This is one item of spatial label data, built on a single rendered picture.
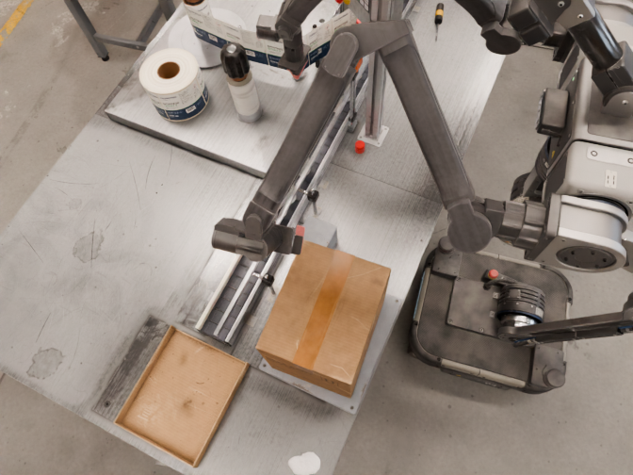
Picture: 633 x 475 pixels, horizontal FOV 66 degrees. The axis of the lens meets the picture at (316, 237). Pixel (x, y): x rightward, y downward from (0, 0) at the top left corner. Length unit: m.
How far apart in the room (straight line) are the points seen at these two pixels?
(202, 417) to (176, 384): 0.12
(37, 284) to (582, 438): 2.17
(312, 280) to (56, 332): 0.85
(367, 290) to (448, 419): 1.20
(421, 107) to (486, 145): 2.00
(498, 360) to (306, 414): 0.96
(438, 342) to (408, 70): 1.43
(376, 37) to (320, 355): 0.70
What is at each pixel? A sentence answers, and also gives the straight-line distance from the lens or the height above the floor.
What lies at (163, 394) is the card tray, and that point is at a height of 0.83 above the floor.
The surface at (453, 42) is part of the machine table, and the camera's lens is 2.10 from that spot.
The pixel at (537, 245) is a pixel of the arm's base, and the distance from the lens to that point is 0.94.
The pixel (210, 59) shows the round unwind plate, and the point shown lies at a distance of 2.00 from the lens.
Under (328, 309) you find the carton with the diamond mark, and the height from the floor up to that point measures 1.12.
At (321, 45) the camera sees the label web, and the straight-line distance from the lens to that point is 1.85.
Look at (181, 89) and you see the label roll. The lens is 1.75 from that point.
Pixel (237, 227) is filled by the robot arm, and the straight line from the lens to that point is 1.04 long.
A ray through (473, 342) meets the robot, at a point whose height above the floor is 0.24.
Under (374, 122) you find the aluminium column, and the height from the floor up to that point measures 0.93.
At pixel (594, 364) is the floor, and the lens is 2.55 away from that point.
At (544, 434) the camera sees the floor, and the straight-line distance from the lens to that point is 2.42.
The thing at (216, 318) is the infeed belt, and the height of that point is 0.88.
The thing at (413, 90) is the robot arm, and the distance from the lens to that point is 0.87.
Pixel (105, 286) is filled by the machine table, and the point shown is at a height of 0.83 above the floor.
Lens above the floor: 2.27
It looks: 65 degrees down
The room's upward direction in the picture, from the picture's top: 8 degrees counter-clockwise
